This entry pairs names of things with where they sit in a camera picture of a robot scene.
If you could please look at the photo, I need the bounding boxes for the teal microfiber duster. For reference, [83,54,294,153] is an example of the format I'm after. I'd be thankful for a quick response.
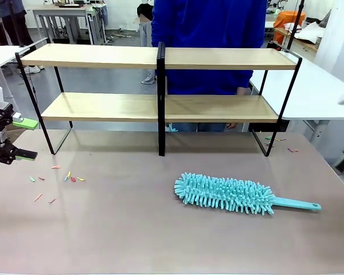
[174,171,322,216]

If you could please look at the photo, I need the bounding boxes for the person in blue sweater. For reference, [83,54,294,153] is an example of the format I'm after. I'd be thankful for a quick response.
[151,0,268,133]

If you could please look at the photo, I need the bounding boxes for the background person grey trousers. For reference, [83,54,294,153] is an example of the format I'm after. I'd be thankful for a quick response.
[136,3,157,85]

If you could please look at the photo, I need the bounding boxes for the white crumpled sheet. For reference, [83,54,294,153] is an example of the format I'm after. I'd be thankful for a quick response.
[294,21,325,41]

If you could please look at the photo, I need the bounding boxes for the large white side table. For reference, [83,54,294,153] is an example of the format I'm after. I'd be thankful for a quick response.
[249,47,344,144]

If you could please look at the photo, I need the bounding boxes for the orange fabric bundle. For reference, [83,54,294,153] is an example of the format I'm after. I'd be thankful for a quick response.
[275,10,306,30]

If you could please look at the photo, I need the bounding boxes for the cardboard box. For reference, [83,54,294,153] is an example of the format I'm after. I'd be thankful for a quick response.
[4,127,28,144]

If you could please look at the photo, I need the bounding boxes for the wooden background desk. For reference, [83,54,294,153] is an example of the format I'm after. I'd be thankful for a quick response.
[274,27,319,54]

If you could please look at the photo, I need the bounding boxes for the thin black stand pole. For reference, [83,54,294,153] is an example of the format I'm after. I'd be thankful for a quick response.
[287,0,305,50]

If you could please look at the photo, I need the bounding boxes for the grey background desk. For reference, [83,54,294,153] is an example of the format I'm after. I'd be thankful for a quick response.
[31,3,107,45]

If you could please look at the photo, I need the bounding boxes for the wooden shelf unit black frame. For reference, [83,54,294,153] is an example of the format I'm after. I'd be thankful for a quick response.
[14,42,303,158]

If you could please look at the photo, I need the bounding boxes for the person's left hand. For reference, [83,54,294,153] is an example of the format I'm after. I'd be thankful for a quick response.
[225,87,252,130]

